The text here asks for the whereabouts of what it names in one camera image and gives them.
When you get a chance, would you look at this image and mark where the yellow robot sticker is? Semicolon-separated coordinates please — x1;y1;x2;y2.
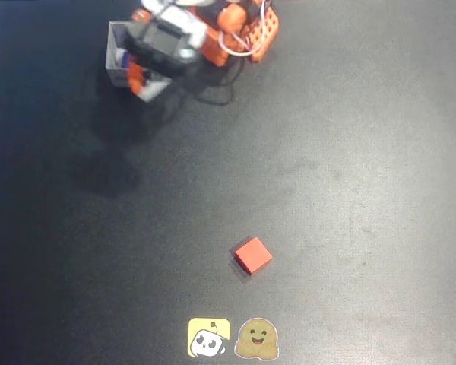
187;317;232;359

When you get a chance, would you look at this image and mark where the black desk mat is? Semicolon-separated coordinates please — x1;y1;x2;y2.
0;0;456;365

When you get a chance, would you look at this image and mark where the hugging face sticker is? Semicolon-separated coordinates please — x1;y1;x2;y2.
233;317;280;360

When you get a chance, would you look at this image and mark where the white red servo wire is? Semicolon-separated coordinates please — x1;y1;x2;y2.
217;29;265;59
260;0;272;37

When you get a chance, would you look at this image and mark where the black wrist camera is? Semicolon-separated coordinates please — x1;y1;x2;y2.
122;30;201;79

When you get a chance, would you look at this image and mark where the black camera cable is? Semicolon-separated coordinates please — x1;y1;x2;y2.
182;56;245;107

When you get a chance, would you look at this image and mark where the white open box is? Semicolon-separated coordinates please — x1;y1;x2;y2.
105;21;155;90

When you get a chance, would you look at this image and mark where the red cube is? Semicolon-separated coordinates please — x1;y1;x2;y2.
230;236;274;275

